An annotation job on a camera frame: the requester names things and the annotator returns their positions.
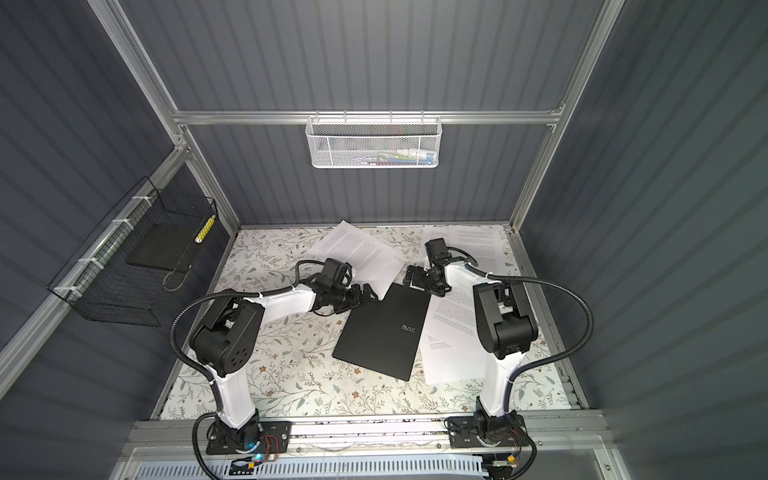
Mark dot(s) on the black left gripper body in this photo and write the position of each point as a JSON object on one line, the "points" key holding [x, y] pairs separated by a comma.
{"points": [[346, 299]]}

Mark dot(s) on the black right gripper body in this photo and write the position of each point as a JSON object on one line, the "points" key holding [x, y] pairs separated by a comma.
{"points": [[428, 282]]}

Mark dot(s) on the black file folder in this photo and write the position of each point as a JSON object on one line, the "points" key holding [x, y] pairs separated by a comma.
{"points": [[384, 336]]}

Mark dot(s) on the printed paper sheet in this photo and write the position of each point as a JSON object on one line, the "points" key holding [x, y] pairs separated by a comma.
{"points": [[449, 345], [486, 244], [374, 262]]}

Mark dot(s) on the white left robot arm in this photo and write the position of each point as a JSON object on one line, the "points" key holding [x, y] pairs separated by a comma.
{"points": [[225, 338]]}

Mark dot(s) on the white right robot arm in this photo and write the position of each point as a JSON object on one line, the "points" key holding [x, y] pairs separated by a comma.
{"points": [[476, 328]]}

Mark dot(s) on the pens in white basket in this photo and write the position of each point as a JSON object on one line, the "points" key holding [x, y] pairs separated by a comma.
{"points": [[400, 157]]}

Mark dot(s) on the yellow marker pen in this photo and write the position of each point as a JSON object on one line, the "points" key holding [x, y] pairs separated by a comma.
{"points": [[205, 229]]}

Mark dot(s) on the black pad in basket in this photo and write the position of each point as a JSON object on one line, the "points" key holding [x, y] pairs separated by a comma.
{"points": [[167, 248]]}

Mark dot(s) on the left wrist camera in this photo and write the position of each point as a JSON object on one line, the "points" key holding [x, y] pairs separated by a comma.
{"points": [[335, 274]]}

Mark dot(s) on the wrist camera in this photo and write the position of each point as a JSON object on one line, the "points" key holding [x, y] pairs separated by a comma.
{"points": [[437, 251], [335, 274]]}

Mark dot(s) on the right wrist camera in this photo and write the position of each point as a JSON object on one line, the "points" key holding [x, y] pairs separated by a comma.
{"points": [[437, 251]]}

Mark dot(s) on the white wire mesh basket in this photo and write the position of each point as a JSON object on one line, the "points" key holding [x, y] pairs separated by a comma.
{"points": [[332, 145]]}

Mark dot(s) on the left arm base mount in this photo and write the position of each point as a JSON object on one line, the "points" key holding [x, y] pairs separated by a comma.
{"points": [[270, 437]]}

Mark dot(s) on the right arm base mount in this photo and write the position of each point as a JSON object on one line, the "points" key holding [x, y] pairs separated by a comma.
{"points": [[483, 431]]}

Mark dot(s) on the white slotted cable duct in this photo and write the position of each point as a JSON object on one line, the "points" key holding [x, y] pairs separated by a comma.
{"points": [[352, 467]]}

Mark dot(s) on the aluminium front rail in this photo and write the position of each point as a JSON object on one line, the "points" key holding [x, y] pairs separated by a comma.
{"points": [[375, 435]]}

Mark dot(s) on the black wire mesh basket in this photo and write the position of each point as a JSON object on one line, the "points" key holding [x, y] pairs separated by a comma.
{"points": [[131, 272]]}

